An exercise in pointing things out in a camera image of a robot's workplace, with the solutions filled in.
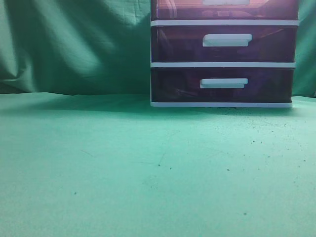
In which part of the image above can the bottom dark translucent drawer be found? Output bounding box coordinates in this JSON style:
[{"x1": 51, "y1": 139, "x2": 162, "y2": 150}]
[{"x1": 151, "y1": 68, "x2": 294, "y2": 103}]

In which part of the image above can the dark translucent drawer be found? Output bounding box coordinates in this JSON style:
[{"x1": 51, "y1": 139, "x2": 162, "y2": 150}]
[
  {"x1": 151, "y1": 26, "x2": 297, "y2": 63},
  {"x1": 151, "y1": 68, "x2": 294, "y2": 103}
]

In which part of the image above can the middle dark translucent drawer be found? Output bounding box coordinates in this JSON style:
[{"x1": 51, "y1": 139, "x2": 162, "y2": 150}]
[{"x1": 151, "y1": 26, "x2": 297, "y2": 63}]

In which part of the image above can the green cloth cover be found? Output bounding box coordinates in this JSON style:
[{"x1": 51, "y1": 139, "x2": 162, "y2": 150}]
[{"x1": 0, "y1": 0, "x2": 316, "y2": 237}]

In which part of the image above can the white drawer cabinet frame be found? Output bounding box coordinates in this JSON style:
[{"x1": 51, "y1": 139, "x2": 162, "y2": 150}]
[{"x1": 150, "y1": 13, "x2": 299, "y2": 108}]

